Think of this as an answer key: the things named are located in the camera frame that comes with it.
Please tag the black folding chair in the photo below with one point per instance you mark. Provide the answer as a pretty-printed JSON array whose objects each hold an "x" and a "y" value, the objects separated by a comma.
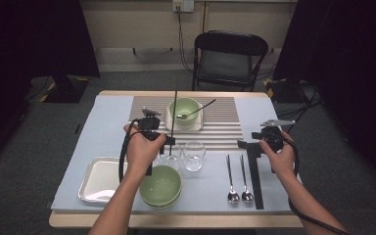
[{"x": 228, "y": 42}]

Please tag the green ceramic bowl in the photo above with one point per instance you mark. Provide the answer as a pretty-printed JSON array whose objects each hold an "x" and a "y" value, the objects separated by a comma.
[
  {"x": 163, "y": 186},
  {"x": 161, "y": 207},
  {"x": 189, "y": 106}
]

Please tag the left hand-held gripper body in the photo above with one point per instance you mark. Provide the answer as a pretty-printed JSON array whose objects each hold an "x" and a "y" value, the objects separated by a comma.
[{"x": 149, "y": 124}]

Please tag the brown white striped placemat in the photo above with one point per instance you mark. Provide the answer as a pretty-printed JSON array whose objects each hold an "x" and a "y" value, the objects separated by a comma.
[{"x": 222, "y": 114}]

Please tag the clear drinking glass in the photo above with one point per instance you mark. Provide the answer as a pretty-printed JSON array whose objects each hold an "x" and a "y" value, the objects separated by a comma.
[
  {"x": 174, "y": 160},
  {"x": 194, "y": 156}
]

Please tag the small black floor object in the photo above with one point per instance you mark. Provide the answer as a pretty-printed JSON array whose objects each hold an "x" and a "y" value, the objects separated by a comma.
[{"x": 77, "y": 128}]

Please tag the dark curtain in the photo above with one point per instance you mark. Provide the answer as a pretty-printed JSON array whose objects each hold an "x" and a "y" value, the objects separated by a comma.
[
  {"x": 355, "y": 49},
  {"x": 29, "y": 32}
]

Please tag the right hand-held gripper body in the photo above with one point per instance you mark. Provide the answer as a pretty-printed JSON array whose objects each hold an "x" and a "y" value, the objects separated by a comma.
[{"x": 272, "y": 137}]

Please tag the row of black chopsticks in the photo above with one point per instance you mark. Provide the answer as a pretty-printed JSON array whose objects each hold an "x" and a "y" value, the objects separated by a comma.
[{"x": 257, "y": 186}]

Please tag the person's right hand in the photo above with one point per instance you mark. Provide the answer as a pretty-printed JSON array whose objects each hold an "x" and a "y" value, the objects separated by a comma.
[{"x": 282, "y": 163}]

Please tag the white square plate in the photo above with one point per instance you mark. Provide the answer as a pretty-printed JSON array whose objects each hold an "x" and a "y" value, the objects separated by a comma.
[
  {"x": 98, "y": 179},
  {"x": 189, "y": 128}
]

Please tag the white wall socket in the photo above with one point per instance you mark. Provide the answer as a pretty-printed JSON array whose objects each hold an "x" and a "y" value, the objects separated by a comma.
[{"x": 183, "y": 5}]

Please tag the person's left hand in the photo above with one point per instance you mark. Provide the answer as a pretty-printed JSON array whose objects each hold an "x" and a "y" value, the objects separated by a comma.
[{"x": 142, "y": 153}]

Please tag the black taped stand base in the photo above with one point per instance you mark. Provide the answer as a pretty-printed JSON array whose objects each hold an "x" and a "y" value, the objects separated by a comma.
[
  {"x": 65, "y": 91},
  {"x": 287, "y": 93}
]

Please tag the thin black chopstick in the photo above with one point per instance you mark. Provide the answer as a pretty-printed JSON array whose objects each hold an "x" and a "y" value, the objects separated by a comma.
[{"x": 175, "y": 107}]

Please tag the silver metal spoon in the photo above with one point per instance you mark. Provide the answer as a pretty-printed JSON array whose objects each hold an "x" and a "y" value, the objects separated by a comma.
[
  {"x": 233, "y": 197},
  {"x": 247, "y": 196},
  {"x": 182, "y": 116}
]

